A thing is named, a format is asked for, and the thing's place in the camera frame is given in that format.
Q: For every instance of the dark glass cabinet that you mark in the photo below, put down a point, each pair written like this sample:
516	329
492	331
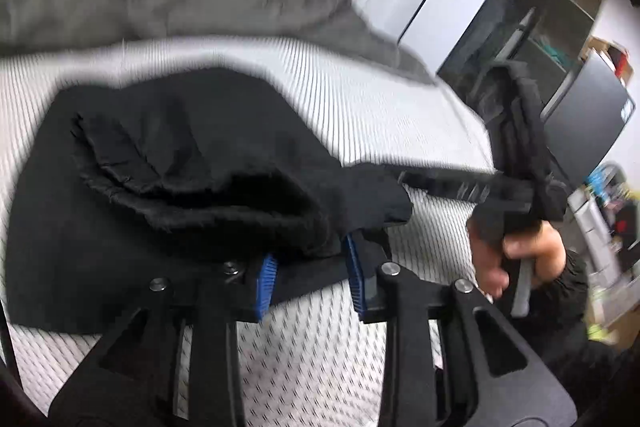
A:
546	35

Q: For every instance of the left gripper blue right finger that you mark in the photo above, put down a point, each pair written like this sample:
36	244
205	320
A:
355	277

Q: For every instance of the right forearm black sleeve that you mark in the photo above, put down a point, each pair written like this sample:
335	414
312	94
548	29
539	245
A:
594	374

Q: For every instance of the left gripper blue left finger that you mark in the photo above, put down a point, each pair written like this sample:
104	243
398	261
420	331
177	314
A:
266	279

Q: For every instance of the white honeycomb mattress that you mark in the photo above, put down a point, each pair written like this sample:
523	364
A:
310	362

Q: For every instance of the black monitor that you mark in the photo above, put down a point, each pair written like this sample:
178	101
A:
585	119

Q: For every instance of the black pants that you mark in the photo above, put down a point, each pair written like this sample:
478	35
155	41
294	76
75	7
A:
171	178

